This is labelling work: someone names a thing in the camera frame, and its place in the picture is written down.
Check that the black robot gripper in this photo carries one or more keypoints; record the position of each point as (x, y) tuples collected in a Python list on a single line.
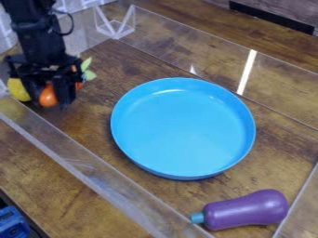
[(44, 58)]

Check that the orange toy carrot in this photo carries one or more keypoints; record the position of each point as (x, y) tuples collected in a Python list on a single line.
[(48, 98)]

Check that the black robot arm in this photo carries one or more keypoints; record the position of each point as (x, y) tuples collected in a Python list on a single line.
[(31, 9)]

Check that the blue round tray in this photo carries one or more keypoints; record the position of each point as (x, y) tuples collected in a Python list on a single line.
[(183, 128)]

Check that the yellow toy lemon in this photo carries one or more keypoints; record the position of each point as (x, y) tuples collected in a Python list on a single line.
[(18, 89)]

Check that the white curtain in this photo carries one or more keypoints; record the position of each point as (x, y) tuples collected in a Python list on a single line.
[(8, 38)]

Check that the blue plastic crate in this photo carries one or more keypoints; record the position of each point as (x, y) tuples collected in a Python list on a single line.
[(14, 226)]

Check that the black baseboard strip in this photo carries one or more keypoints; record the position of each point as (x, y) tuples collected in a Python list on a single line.
[(265, 15)]

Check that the purple toy eggplant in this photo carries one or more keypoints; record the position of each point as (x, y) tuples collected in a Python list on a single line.
[(260, 208)]

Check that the clear acrylic barrier wall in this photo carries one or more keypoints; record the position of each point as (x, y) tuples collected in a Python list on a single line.
[(71, 179)]

